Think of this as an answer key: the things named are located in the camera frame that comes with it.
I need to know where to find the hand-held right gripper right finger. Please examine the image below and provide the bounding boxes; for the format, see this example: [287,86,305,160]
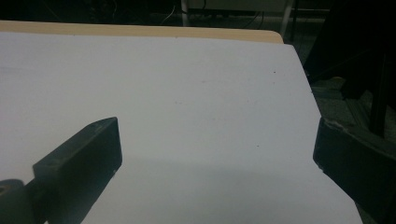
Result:
[313,117,396,224]

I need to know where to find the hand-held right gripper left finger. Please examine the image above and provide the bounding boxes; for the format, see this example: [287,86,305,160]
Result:
[25,117,123,224]

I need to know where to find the white paper sheet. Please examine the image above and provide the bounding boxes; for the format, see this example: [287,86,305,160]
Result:
[0,31,364,224]

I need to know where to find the white metal stand leg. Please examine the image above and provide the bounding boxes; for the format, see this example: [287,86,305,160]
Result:
[279,0,295,39]
[180,0,191,28]

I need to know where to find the white cable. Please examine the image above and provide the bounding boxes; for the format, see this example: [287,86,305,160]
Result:
[160,4,177,26]

